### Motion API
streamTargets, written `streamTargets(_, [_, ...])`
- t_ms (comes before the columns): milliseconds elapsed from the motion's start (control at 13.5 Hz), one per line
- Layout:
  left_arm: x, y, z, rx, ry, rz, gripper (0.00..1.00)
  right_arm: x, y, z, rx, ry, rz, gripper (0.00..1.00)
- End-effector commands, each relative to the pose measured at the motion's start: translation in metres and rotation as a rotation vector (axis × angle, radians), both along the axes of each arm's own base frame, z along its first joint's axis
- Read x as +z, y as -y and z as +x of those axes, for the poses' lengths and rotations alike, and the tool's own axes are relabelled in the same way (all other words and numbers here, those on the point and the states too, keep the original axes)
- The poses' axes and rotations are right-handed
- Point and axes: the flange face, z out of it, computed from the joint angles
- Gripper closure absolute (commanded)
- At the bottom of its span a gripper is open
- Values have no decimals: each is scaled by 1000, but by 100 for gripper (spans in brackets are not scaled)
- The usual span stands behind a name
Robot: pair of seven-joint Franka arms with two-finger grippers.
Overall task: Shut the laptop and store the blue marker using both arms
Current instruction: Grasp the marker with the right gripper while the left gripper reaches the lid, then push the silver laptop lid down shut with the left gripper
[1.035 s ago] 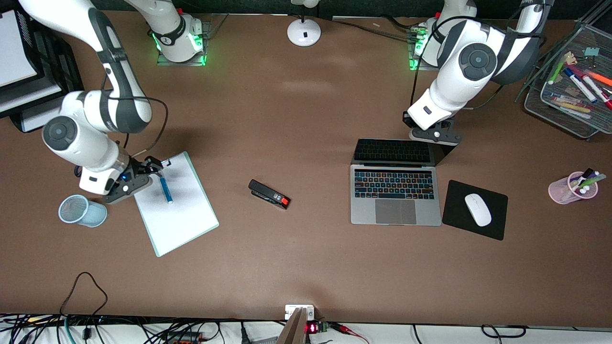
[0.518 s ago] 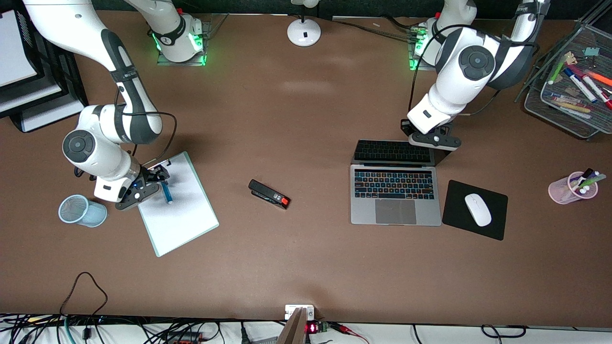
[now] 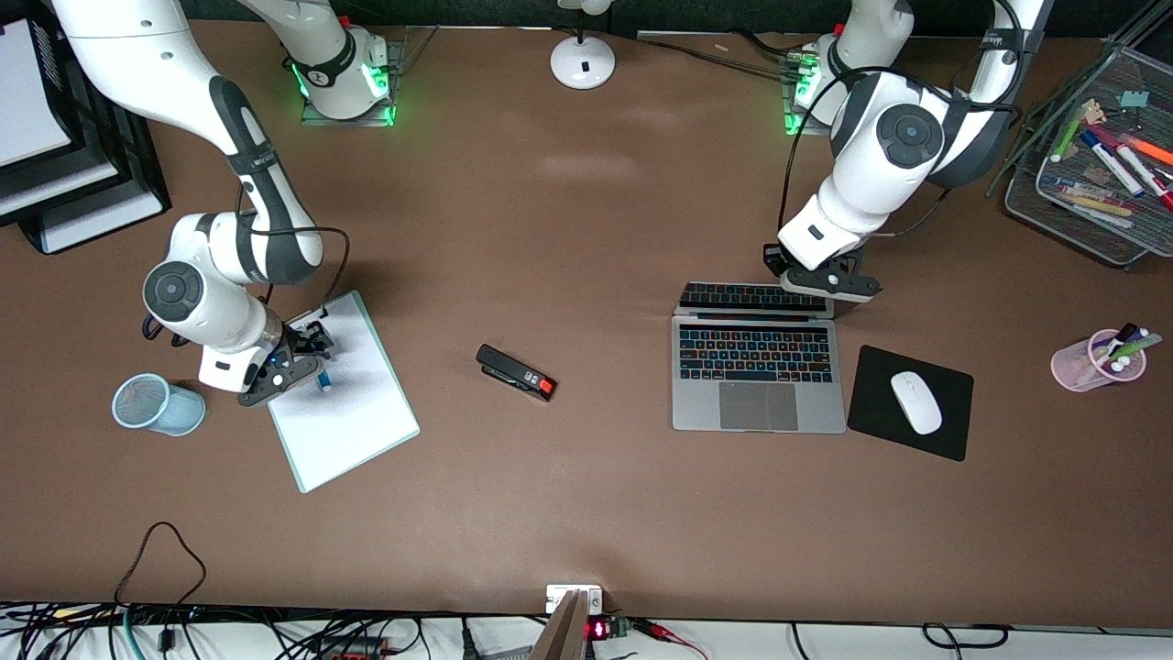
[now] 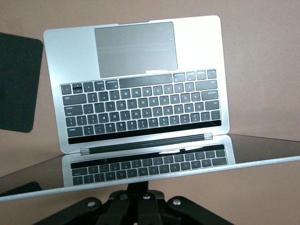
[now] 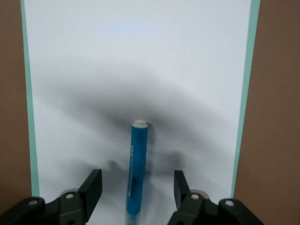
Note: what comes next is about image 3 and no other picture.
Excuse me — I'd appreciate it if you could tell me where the black cable tangle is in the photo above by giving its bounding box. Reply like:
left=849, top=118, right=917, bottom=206
left=0, top=600, right=432, bottom=660

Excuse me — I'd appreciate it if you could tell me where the light blue mesh pen cup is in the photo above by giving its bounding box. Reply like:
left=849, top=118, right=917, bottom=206
left=112, top=373, right=207, bottom=437

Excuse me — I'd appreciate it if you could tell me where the silver laptop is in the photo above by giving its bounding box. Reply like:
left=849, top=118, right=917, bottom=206
left=672, top=281, right=847, bottom=435

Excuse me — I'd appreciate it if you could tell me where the white computer mouse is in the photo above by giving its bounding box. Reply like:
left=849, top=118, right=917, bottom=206
left=890, top=371, right=944, bottom=435

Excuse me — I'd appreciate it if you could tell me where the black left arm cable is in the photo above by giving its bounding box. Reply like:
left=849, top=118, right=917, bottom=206
left=777, top=66, right=1023, bottom=235

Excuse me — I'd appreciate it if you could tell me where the grey mounting post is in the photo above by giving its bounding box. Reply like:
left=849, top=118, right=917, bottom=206
left=532, top=589, right=589, bottom=660

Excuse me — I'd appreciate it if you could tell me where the white socket box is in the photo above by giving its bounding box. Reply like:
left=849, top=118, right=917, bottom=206
left=546, top=585, right=604, bottom=615

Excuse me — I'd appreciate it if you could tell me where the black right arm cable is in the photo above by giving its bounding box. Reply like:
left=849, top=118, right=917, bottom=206
left=240, top=225, right=352, bottom=308

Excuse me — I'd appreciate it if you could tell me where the orange highlighter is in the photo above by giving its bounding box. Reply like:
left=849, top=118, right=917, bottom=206
left=1123, top=135, right=1173, bottom=168

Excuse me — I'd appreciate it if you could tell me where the black stacked paper tray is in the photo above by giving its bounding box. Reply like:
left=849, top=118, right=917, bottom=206
left=0, top=0, right=172, bottom=256

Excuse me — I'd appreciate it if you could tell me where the white paper sheet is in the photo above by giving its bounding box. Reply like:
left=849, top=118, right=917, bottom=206
left=272, top=295, right=415, bottom=491

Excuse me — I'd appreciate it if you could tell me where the teal clipboard with metal clip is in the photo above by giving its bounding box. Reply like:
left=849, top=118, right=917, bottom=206
left=266, top=291, right=422, bottom=494

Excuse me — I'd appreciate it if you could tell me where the black mouse pad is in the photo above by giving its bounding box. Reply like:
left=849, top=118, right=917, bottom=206
left=847, top=345, right=975, bottom=463

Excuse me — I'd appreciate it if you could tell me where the red capped white marker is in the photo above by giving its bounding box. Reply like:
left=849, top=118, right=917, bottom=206
left=1113, top=137, right=1173, bottom=212

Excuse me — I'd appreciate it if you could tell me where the white round lamp base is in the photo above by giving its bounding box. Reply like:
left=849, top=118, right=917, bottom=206
left=550, top=0, right=617, bottom=91

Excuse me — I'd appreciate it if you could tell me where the red wire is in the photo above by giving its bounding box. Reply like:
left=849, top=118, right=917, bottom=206
left=637, top=620, right=711, bottom=660

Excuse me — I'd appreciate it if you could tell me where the thin black cable loop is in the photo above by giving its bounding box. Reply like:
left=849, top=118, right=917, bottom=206
left=115, top=521, right=207, bottom=606

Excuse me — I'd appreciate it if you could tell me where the clear arm base plate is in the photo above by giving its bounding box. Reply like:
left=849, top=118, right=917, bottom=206
left=299, top=26, right=439, bottom=127
left=784, top=55, right=837, bottom=138

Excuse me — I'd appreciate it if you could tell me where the green marker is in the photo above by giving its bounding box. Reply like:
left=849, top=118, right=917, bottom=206
left=1049, top=108, right=1088, bottom=164

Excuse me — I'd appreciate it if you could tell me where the grey wire mesh organiser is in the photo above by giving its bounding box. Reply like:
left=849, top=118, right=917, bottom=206
left=988, top=41, right=1173, bottom=269

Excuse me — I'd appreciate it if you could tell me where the black stapler with red tip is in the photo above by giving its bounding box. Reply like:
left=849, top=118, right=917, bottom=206
left=476, top=344, right=558, bottom=402

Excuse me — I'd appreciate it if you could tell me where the blue capped white marker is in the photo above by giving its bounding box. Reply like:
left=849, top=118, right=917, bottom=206
left=1080, top=130, right=1146, bottom=198

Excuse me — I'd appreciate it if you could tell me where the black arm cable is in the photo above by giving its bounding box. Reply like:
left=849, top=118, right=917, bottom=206
left=240, top=225, right=352, bottom=308
left=777, top=66, right=1023, bottom=235

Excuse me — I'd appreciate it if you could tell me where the pink translucent pen cup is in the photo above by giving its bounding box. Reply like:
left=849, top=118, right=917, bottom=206
left=1050, top=328, right=1148, bottom=393

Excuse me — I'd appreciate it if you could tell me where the white paper in tray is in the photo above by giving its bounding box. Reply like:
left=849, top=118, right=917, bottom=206
left=0, top=18, right=72, bottom=168
left=41, top=188, right=166, bottom=254

